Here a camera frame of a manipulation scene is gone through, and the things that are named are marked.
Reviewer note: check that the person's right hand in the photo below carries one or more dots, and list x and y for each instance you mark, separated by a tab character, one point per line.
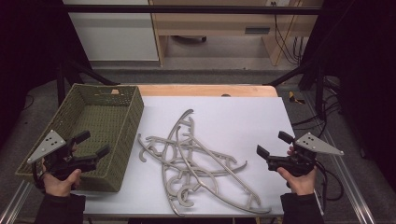
300	185

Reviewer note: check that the black horizontal frame bar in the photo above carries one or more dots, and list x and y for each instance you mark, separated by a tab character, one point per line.
186	9

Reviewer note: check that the white table mat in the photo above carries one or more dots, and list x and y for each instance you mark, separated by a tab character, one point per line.
243	124

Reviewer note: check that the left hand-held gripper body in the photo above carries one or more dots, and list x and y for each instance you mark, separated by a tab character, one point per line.
49	144

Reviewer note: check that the black metal stand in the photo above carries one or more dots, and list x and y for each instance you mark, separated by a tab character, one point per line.
60	84
319	87

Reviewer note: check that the aluminium rail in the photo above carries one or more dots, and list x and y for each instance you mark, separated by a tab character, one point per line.
14	202
348	180

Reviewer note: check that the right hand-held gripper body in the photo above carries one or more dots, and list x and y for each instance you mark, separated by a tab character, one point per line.
314	144

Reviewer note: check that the green woven basket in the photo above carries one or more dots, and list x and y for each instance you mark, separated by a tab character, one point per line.
102	118

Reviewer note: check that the white cabinet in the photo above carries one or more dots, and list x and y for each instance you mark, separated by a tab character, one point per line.
115	34

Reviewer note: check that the person's left hand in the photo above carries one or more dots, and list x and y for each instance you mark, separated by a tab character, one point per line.
60	186

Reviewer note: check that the dark curtain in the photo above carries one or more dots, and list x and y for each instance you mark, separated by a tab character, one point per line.
364	77
28	56

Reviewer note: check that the yellow and black tool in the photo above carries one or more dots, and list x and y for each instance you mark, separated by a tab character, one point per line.
294	98

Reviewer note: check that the light wooden desk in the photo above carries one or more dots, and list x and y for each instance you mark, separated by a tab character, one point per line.
218	21

